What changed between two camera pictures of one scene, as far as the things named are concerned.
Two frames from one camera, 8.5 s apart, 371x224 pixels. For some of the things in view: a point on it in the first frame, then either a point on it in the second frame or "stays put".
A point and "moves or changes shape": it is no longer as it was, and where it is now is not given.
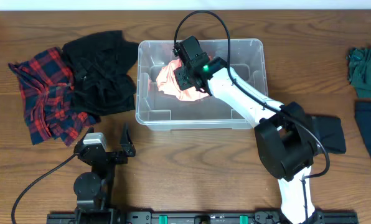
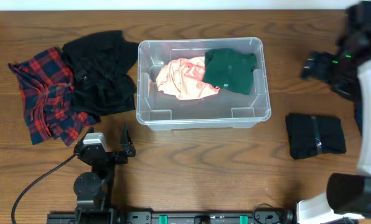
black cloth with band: x=328 y=130 stays put
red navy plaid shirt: x=50 y=107 stays put
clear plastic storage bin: x=155 y=109 stays put
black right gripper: x=184 y=80 to x=328 y=62
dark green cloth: x=366 y=71 moves or changes shape
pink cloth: x=166 y=83 stays put
